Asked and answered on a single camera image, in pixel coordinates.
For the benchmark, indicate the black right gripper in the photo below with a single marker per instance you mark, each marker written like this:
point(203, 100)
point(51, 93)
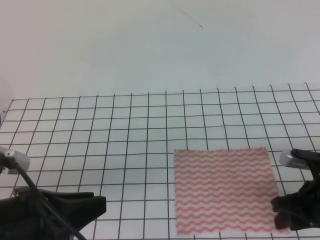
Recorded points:
point(305, 205)

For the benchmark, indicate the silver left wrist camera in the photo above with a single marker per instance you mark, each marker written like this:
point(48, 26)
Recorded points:
point(10, 159)

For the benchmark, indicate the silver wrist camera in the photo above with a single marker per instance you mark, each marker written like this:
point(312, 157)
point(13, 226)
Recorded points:
point(288, 160)
point(10, 159)

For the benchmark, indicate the pink wavy-striped towel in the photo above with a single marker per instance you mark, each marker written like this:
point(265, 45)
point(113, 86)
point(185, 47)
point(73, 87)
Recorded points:
point(224, 190)

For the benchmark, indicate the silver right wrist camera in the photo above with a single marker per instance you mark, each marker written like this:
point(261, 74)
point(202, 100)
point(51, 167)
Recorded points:
point(288, 160)

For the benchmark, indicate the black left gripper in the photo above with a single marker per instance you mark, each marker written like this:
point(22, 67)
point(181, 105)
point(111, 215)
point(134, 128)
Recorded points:
point(23, 217)

